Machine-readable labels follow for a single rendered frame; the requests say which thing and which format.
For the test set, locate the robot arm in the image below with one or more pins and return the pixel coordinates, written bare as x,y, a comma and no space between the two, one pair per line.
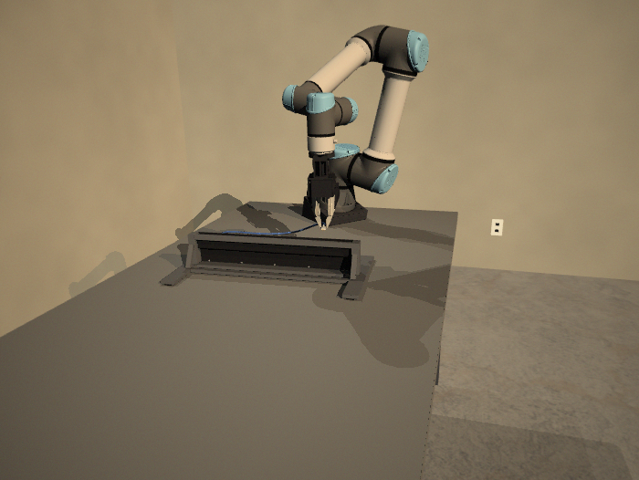
403,53

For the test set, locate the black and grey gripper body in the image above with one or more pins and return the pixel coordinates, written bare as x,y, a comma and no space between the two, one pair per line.
322,182

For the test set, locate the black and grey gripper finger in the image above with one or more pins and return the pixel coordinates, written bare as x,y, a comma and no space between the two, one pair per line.
315,206
332,202

